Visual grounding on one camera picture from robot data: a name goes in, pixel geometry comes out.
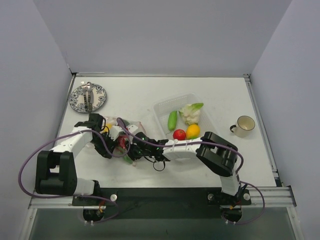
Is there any red fake dragon fruit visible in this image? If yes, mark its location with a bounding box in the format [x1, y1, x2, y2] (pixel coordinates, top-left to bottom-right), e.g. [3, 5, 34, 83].
[116, 135, 133, 165]

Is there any white fake cauliflower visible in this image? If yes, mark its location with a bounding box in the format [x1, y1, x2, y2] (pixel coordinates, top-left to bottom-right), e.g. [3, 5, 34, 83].
[178, 102, 204, 125]

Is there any cream mug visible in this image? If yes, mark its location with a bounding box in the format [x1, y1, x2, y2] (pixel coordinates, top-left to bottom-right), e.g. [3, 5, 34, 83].
[229, 115, 256, 138]

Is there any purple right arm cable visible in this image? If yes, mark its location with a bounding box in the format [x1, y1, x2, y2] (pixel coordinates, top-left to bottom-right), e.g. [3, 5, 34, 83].
[117, 118, 266, 226]

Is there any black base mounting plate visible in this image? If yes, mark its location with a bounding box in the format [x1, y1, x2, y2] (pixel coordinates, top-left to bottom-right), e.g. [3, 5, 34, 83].
[71, 187, 252, 221]

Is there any dark green fake avocado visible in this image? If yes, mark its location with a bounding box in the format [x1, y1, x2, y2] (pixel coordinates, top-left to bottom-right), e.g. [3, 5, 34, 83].
[121, 119, 131, 127]

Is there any clear zip top bag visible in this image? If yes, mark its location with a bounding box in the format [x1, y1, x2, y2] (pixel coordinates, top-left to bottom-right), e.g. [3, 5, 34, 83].
[99, 116, 146, 154]

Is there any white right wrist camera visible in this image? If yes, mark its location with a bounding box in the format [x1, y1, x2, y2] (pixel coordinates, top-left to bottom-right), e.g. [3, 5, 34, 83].
[127, 124, 140, 136]

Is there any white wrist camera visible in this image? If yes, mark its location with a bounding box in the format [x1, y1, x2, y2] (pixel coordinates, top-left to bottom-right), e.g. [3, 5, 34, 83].
[108, 125, 123, 141]
[127, 124, 140, 136]

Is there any white plastic basket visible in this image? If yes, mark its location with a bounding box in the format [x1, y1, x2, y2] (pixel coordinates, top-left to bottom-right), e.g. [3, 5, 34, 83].
[153, 93, 220, 140]

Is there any metal spoon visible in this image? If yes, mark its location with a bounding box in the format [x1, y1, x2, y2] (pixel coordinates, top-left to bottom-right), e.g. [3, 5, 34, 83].
[86, 82, 93, 114]

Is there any blue patterned plate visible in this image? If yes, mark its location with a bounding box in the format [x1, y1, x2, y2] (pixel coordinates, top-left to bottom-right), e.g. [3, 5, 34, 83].
[68, 83, 107, 114]

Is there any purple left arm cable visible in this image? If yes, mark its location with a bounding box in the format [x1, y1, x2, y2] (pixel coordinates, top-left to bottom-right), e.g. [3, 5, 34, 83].
[19, 117, 141, 223]

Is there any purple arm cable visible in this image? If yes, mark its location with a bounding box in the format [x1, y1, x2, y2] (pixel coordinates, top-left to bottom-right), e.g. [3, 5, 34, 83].
[117, 118, 266, 226]
[19, 117, 141, 223]

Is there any aluminium front rail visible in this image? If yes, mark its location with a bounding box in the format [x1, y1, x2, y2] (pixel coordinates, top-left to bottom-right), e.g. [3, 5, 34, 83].
[29, 186, 297, 209]

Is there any yellow fake lemon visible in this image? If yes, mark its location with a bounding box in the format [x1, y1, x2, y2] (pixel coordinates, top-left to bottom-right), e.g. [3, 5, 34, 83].
[186, 124, 201, 140]

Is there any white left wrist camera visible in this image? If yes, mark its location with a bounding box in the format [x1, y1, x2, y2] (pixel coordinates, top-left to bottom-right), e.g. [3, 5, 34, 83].
[108, 125, 123, 141]

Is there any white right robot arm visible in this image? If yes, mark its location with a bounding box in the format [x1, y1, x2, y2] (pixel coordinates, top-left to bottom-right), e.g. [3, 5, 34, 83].
[128, 131, 244, 204]

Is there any metal fork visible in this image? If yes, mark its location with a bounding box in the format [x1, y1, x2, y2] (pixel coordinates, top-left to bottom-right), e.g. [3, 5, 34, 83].
[81, 81, 88, 112]

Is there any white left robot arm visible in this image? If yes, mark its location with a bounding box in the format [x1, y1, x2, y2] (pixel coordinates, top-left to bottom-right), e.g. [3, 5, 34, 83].
[35, 113, 116, 206]

